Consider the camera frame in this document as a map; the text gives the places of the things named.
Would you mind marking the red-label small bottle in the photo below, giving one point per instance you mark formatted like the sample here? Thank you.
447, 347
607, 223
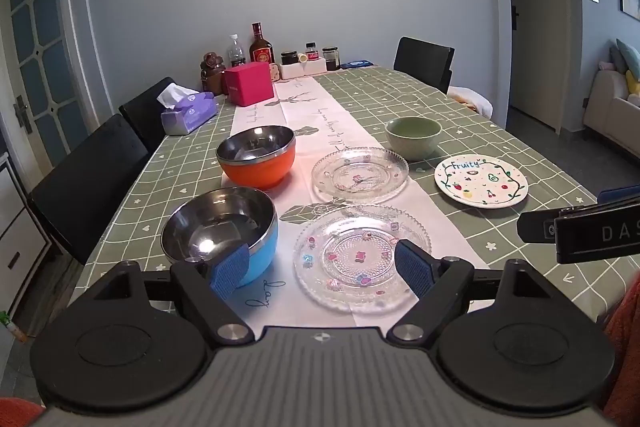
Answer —
312, 52

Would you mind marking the beige sofa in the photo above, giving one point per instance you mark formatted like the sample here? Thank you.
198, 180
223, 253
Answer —
607, 117

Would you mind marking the orange green small object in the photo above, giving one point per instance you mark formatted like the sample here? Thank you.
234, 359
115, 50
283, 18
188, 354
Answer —
12, 327

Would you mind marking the clear water bottle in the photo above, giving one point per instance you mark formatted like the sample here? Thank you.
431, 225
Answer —
236, 54

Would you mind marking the plain interior door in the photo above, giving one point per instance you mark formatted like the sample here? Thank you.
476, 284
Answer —
535, 32

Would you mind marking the blue steel bowl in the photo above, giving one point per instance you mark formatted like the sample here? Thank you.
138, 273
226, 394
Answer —
215, 217

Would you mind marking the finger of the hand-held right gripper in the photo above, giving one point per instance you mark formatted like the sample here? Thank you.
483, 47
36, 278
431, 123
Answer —
620, 196
537, 227

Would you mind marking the yellow cushion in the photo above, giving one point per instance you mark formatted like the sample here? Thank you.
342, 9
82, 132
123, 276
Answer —
633, 83

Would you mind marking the small beige toy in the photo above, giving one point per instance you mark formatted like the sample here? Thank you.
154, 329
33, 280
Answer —
274, 72

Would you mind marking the white fruit-print plate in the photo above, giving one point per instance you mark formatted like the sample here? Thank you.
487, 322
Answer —
480, 184

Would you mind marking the white condiment box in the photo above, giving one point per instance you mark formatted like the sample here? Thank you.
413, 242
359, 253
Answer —
305, 69

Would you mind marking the large glass plate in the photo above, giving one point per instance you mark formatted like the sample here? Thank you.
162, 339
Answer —
350, 257

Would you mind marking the white cloth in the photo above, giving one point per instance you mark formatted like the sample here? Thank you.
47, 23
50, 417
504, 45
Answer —
475, 99

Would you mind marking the brown bear figurine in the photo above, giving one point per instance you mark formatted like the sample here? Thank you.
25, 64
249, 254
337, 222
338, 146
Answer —
212, 77

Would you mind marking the glass-pane door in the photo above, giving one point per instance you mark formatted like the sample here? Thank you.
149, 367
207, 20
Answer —
40, 57

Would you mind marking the pink deer-print table runner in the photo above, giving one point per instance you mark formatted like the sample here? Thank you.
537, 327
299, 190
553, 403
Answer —
320, 117

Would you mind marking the white drawer cabinet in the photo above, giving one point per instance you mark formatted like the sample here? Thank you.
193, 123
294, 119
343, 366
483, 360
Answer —
20, 237

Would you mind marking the amber liquor bottle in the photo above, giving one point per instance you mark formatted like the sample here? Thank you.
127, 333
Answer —
261, 52

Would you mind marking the dark glass jar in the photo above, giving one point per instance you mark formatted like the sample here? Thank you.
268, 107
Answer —
331, 59

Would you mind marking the grey cushion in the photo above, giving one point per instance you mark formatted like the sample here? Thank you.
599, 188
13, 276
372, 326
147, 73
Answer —
617, 59

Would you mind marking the black dining chair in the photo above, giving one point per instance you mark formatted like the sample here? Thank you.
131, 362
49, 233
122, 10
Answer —
85, 187
145, 112
422, 64

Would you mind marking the pink box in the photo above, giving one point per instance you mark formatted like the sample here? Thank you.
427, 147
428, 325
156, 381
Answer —
250, 84

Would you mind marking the teal cushion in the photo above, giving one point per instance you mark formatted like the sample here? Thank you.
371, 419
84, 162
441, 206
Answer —
630, 57

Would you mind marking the small glass plate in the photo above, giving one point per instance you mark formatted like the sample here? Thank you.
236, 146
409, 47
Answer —
360, 177

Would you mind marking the person's left forearm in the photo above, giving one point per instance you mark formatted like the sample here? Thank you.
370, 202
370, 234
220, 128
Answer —
17, 414

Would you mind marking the green checked tablecloth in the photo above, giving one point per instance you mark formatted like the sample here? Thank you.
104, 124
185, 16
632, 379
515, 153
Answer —
450, 107

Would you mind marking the green ceramic bowl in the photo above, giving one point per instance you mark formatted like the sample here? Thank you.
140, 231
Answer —
412, 147

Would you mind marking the flat blue pack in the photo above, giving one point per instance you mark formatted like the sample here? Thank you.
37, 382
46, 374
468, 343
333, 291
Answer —
357, 64

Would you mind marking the purple tissue pack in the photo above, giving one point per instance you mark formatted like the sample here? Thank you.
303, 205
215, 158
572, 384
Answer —
190, 117

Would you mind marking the person's right forearm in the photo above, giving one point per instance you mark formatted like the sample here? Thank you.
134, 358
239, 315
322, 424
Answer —
625, 337

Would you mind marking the orange steel bowl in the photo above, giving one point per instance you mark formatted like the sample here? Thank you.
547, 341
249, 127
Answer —
260, 174

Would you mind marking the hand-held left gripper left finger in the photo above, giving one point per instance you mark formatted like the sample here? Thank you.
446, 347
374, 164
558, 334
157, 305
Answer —
230, 269

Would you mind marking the pink plush toy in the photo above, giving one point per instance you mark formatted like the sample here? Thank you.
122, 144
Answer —
606, 66

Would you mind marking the dark squat jar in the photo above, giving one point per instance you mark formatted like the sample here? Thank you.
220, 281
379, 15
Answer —
289, 58

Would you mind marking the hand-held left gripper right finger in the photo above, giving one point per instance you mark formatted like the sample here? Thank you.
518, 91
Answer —
415, 267

